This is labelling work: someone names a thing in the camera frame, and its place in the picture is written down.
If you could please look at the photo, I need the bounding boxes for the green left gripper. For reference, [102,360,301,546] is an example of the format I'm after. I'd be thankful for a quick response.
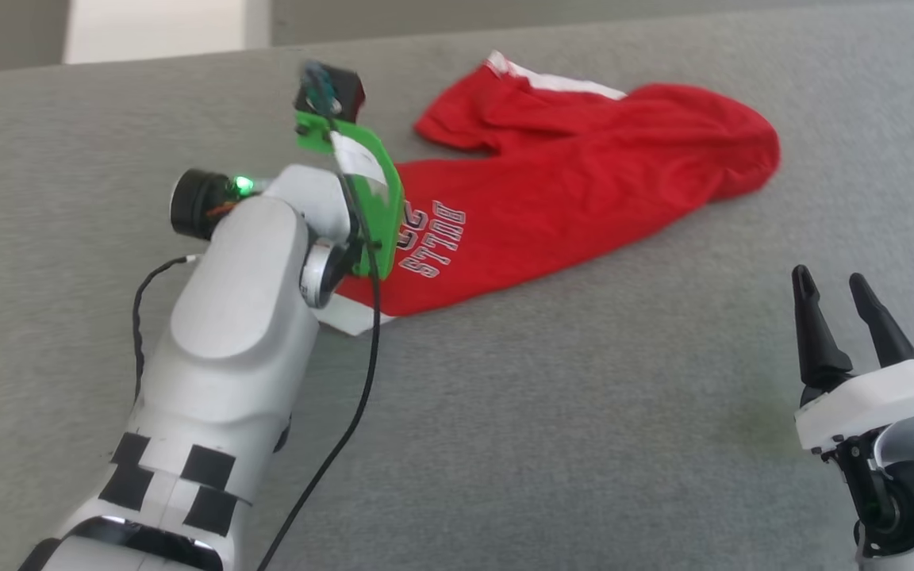
[294,111,406,280]

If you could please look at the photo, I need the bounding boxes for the white cable tag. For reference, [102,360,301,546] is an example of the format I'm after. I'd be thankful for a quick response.
[330,131,388,185]

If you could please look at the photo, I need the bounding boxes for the white box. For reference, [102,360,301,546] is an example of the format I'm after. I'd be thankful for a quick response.
[63,0,274,64]

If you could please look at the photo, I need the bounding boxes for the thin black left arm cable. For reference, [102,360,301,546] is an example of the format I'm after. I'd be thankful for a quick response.
[132,254,202,401]

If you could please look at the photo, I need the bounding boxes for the black left camera cable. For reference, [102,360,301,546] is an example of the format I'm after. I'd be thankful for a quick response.
[255,119,382,571]

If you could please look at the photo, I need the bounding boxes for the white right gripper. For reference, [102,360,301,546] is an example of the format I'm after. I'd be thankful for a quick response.
[792,266,914,454]

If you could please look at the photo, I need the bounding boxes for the red sports shirt white trim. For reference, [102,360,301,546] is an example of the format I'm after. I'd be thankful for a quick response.
[332,52,782,335]

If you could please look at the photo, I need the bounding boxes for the grey fabric sofa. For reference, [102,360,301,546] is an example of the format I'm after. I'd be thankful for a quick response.
[0,0,914,571]

